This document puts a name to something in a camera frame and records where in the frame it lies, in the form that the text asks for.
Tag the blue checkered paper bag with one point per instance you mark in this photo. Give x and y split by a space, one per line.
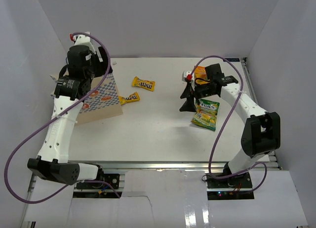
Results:
84 102

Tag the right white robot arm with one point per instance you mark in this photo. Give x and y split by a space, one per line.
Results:
261 133

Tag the aluminium frame rail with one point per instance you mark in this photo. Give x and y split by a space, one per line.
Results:
158 165

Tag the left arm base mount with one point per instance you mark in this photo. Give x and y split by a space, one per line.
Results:
112 179

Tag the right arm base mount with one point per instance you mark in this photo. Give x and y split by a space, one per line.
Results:
234 188

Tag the orange gummy candy bag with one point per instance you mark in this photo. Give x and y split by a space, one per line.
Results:
201 81

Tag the yellow m&m pack top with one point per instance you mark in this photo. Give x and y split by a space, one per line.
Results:
144 84

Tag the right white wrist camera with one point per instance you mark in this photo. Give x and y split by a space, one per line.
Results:
188 76

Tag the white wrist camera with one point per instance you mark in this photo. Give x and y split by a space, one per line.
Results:
188 76
81 40

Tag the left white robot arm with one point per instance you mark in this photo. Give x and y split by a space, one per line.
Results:
52 162

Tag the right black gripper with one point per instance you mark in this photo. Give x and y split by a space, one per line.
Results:
189 105

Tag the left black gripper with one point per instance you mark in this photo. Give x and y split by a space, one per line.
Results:
102 65

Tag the yellow m&m pack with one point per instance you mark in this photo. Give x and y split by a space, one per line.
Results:
134 97
144 84

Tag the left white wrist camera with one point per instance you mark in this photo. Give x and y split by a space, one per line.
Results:
81 40

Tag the green fox's candy bag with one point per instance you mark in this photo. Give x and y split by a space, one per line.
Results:
206 114

